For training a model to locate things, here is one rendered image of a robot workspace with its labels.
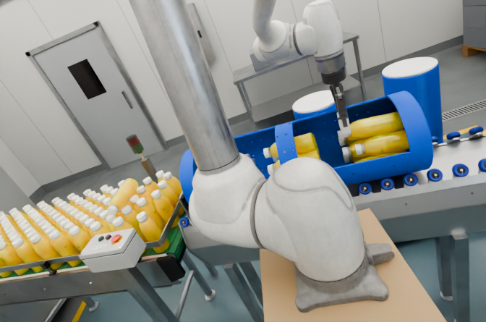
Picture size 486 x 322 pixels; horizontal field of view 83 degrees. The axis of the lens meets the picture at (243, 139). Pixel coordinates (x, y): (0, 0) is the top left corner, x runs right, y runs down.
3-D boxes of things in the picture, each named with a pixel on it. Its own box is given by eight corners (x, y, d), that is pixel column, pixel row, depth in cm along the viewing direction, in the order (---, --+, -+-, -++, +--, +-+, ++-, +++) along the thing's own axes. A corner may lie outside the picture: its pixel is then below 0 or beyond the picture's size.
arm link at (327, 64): (340, 44, 89) (343, 62, 92) (312, 53, 92) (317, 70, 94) (346, 50, 82) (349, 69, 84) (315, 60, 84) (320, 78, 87)
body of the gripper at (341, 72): (346, 69, 84) (351, 96, 88) (341, 62, 92) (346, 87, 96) (322, 76, 86) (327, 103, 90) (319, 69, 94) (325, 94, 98)
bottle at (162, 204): (166, 223, 135) (147, 195, 127) (179, 215, 137) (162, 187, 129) (169, 231, 129) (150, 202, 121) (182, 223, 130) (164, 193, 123)
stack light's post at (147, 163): (217, 277, 208) (145, 160, 163) (212, 278, 209) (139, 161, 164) (218, 273, 211) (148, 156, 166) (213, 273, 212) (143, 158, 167)
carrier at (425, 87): (454, 179, 189) (411, 168, 212) (449, 57, 153) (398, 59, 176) (432, 204, 178) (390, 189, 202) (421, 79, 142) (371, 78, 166)
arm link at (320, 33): (348, 43, 88) (309, 52, 95) (338, -10, 81) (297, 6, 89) (341, 53, 80) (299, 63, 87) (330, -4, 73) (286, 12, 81)
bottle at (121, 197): (135, 176, 132) (116, 202, 116) (141, 187, 135) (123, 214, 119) (122, 178, 134) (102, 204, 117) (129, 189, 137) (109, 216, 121)
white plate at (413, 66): (448, 55, 152) (448, 57, 153) (398, 58, 175) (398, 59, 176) (420, 76, 142) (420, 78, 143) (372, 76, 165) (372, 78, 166)
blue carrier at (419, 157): (434, 186, 92) (435, 118, 77) (204, 227, 117) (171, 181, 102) (402, 137, 115) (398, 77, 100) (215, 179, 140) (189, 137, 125)
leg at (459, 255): (472, 330, 129) (471, 238, 103) (458, 331, 131) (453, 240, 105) (465, 318, 134) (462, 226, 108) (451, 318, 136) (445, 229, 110)
